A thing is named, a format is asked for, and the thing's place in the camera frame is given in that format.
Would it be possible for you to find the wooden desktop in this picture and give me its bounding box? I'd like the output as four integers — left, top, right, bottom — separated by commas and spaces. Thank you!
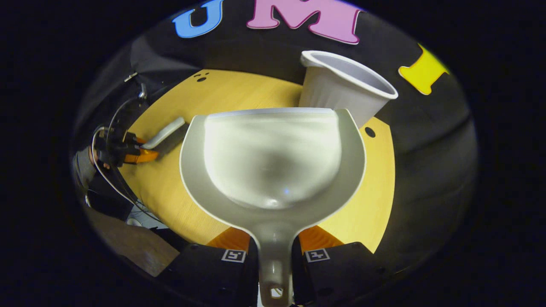
121, 69, 396, 255

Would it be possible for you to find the black cable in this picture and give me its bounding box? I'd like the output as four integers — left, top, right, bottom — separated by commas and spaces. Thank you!
106, 97, 143, 143

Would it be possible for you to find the white cable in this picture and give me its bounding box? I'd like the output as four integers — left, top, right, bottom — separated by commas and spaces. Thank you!
91, 126, 165, 223

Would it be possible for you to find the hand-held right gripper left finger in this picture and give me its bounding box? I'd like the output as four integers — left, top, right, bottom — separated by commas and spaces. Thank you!
159, 226, 260, 307

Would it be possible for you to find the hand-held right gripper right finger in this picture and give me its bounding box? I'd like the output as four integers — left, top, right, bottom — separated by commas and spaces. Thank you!
291, 225, 386, 307

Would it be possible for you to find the grey-white dustpan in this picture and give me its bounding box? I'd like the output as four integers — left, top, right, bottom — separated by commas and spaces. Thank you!
179, 107, 367, 307

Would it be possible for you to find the white ribbed garbage bin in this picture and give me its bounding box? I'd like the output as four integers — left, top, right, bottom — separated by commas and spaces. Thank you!
298, 50, 399, 129

